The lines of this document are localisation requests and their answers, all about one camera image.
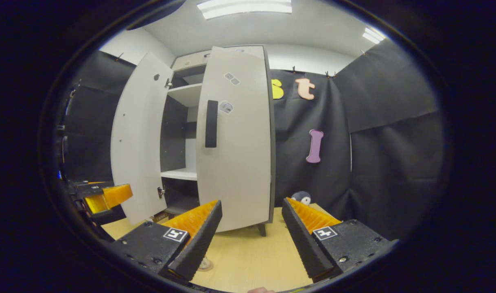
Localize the penguin plush toy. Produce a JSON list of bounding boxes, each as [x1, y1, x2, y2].
[[291, 191, 312, 206]]

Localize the white grey cabinet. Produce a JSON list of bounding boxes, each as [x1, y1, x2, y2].
[[160, 45, 277, 236]]

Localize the large ceiling light panel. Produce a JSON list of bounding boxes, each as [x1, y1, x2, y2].
[[197, 0, 292, 20]]

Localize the black backdrop cloth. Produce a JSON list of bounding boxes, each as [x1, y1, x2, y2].
[[270, 39, 446, 241], [61, 50, 136, 184]]

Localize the small ceiling light panel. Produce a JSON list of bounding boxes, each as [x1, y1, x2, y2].
[[362, 27, 385, 45]]

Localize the white cabinet drawer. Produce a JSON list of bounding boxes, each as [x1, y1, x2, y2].
[[172, 50, 211, 70]]

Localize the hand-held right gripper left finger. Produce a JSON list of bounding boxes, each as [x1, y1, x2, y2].
[[109, 199, 223, 282]]

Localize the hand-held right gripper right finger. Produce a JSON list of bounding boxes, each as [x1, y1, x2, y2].
[[281, 197, 399, 283]]

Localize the white cabinet door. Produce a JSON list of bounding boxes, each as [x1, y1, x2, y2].
[[196, 46, 273, 233], [110, 52, 175, 225]]

